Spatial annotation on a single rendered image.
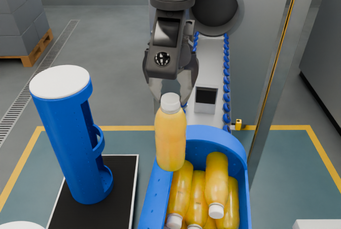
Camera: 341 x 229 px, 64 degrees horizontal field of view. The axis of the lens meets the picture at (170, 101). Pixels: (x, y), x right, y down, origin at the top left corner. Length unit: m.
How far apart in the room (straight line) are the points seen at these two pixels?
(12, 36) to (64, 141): 2.33
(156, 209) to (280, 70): 0.90
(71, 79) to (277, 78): 0.98
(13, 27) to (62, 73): 2.18
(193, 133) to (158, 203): 0.22
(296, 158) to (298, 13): 1.53
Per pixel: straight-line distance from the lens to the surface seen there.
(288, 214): 2.19
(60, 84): 1.39
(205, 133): 0.78
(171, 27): 0.43
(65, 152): 1.57
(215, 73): 1.59
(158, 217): 0.66
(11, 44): 3.72
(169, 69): 0.39
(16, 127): 2.91
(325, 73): 3.02
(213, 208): 0.77
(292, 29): 1.25
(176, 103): 0.52
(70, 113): 1.37
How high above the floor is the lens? 1.79
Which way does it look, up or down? 39 degrees down
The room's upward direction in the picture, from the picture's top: straight up
